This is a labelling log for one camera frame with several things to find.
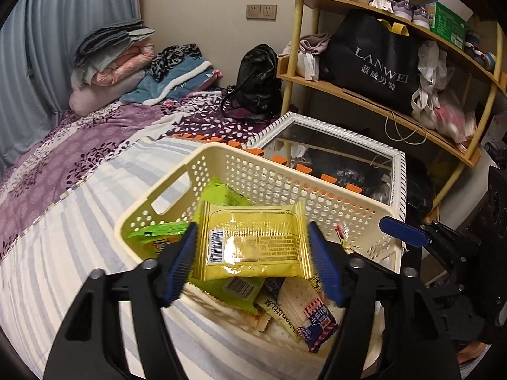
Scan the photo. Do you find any pink white plastic bag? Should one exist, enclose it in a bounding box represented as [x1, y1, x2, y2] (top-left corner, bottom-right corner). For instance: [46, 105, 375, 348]
[432, 89, 479, 145]

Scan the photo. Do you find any bamboo shelf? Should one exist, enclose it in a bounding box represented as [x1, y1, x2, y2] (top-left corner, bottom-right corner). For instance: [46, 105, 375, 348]
[276, 0, 507, 222]

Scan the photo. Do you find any grey folded cloth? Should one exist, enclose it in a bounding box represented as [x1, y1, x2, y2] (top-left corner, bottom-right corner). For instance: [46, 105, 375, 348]
[71, 53, 119, 88]

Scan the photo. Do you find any blue white striped sheet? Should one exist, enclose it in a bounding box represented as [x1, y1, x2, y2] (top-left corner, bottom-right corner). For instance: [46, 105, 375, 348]
[0, 135, 357, 380]

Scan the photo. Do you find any blue cracker packet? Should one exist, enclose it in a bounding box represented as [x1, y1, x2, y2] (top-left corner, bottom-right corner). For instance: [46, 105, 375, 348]
[277, 275, 340, 354]

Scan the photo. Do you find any row of orange tabs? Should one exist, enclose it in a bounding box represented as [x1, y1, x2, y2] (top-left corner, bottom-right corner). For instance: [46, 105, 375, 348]
[170, 132, 367, 196]

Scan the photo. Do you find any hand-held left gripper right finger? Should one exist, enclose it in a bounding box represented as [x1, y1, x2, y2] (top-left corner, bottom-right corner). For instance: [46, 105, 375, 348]
[307, 221, 463, 380]

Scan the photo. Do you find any yellow snack packet clear window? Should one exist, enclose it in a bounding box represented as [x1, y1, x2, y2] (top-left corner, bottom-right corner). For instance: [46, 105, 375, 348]
[253, 293, 307, 344]

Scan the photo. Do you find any pink cloth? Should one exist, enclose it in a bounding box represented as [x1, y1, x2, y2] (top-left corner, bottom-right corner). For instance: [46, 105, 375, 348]
[277, 33, 332, 59]

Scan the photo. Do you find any dark striped folded blanket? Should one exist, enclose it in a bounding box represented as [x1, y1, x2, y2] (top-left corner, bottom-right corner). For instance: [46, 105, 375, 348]
[75, 19, 155, 62]

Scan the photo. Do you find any blue curtain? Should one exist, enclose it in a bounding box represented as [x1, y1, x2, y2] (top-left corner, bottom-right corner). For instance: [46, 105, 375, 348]
[0, 0, 144, 167]

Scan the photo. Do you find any black shopping bag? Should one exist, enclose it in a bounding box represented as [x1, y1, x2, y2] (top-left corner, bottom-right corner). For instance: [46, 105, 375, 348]
[319, 8, 425, 105]

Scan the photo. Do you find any blue fleece garment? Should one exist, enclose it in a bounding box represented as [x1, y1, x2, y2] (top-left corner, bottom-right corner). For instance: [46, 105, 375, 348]
[121, 57, 215, 107]

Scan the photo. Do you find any person's right hand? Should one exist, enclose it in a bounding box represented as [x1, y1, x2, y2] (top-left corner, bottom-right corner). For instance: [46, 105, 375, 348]
[458, 341, 494, 365]

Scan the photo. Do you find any black white patterned cloth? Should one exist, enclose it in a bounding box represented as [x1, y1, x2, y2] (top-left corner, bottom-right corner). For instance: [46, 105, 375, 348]
[146, 43, 202, 82]

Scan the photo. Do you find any plain yellow snack packet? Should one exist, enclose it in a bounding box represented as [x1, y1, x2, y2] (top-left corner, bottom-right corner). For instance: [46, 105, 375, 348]
[193, 201, 315, 282]

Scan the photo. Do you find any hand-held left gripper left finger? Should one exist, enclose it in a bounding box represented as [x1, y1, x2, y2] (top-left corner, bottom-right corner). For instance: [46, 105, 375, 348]
[42, 221, 199, 380]

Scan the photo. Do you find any clear red yellow snack packet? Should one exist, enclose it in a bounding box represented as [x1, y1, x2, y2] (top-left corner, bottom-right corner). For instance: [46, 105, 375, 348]
[335, 225, 357, 254]

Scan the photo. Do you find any clear round biscuit packet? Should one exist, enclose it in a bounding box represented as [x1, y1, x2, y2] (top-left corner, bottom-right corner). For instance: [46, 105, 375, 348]
[222, 305, 278, 334]

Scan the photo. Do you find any black backpack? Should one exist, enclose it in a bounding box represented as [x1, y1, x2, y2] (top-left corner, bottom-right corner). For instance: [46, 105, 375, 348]
[221, 43, 283, 123]

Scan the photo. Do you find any green cardboard box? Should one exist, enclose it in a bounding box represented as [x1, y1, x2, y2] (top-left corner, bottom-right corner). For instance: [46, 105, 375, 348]
[425, 0, 475, 51]

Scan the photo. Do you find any cream perforated plastic basket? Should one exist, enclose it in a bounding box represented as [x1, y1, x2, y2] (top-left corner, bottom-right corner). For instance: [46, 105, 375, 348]
[114, 142, 408, 371]

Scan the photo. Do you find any large green snack packet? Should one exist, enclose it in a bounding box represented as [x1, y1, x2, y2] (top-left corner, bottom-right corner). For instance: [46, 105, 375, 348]
[189, 177, 267, 315]

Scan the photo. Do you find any small green snack packet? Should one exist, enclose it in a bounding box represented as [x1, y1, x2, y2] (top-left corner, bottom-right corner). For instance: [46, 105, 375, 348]
[126, 222, 191, 263]

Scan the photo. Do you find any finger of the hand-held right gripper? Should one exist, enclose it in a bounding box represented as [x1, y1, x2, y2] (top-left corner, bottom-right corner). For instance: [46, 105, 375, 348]
[379, 216, 477, 255]
[420, 245, 492, 286]

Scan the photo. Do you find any pink folded quilt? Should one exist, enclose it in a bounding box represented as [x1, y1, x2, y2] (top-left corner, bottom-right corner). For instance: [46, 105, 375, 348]
[91, 41, 155, 86]

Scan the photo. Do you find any grey purple sneaker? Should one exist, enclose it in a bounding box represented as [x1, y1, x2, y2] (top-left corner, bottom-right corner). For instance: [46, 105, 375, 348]
[391, 0, 416, 20]
[412, 5, 433, 31]

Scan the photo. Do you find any white blue shoe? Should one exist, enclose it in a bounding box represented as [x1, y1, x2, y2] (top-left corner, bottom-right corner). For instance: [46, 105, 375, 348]
[463, 32, 499, 73]

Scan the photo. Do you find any purple floral bedsheet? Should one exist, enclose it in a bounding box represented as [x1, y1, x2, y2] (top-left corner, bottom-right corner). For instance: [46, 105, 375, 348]
[0, 91, 278, 262]

